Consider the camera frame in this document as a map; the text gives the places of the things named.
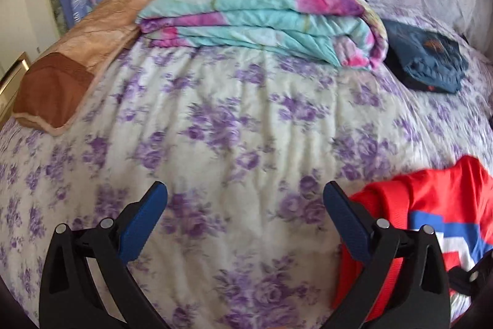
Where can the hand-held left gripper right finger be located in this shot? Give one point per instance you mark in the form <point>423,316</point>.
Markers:
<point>346,223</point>

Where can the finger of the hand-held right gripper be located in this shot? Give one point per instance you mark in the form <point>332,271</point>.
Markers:
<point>475,281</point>

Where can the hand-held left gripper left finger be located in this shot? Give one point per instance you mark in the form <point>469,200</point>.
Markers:
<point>144,223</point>

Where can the red pants with striped band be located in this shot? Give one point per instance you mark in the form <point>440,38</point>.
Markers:
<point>435,190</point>

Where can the purple floral bed sheet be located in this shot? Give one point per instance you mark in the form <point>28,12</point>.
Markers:
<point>231,121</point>

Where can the brown pillow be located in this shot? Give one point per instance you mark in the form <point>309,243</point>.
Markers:
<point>77,59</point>

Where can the folded blue jeans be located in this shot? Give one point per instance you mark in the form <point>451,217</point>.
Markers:
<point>427,47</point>

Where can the wooden furniture with gold trim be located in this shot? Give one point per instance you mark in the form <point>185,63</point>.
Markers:
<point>11,82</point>

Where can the folded teal pink floral quilt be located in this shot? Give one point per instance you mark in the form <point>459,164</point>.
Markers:
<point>262,13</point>

